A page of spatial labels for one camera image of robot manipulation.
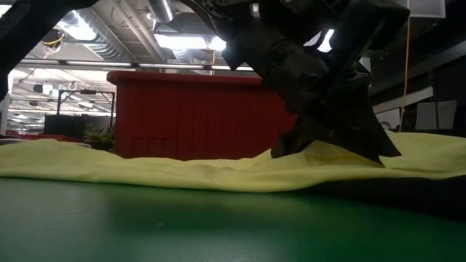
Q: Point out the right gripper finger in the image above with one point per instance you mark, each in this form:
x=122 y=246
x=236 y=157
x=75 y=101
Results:
x=353 y=116

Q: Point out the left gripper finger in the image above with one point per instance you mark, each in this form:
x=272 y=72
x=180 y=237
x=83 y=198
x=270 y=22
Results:
x=302 y=134

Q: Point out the black cloth garment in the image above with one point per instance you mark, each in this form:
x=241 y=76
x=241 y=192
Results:
x=400 y=196

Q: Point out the yellow shirt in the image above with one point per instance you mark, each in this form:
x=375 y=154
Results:
x=145 y=171

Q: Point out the red plastic laundry bin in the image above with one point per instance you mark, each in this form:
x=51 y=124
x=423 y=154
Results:
x=182 y=116

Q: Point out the pale grey panel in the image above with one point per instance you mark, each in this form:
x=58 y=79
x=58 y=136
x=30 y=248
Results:
x=426 y=115
x=447 y=115

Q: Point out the green table mat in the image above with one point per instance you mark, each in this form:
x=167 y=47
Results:
x=145 y=225

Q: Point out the small potted plant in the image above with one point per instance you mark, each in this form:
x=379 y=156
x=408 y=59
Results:
x=98 y=137

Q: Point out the dark partition panel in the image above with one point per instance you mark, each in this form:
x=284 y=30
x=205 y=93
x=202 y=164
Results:
x=73 y=125

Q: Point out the smooth silver ventilation duct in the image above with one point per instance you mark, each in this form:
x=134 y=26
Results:
x=160 y=11

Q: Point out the corrugated silver ventilation duct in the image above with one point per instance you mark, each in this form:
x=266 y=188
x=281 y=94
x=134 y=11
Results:
x=105 y=47

